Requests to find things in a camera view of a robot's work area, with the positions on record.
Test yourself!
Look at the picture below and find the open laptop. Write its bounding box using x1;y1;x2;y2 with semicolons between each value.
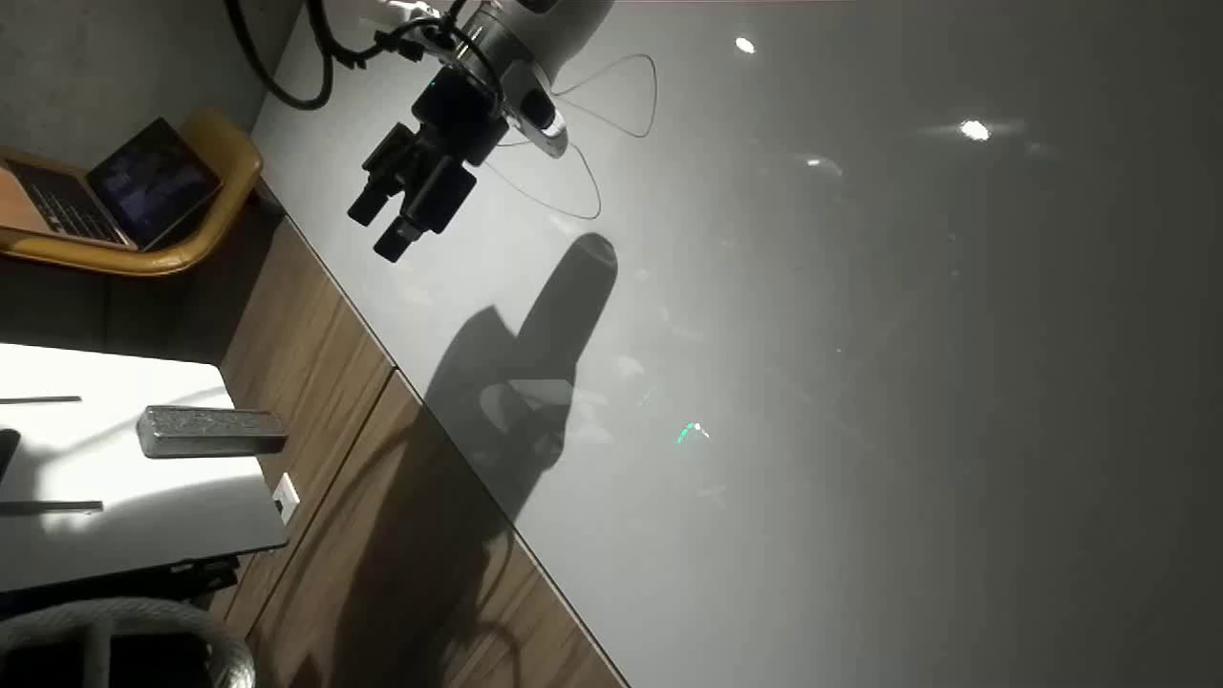
3;115;226;257

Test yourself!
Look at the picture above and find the large white board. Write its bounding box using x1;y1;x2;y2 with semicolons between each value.
247;0;1223;688

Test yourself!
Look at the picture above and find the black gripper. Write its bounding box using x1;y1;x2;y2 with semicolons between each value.
344;66;516;269

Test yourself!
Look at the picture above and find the white wall socket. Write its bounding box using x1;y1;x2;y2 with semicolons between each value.
266;470;305;527

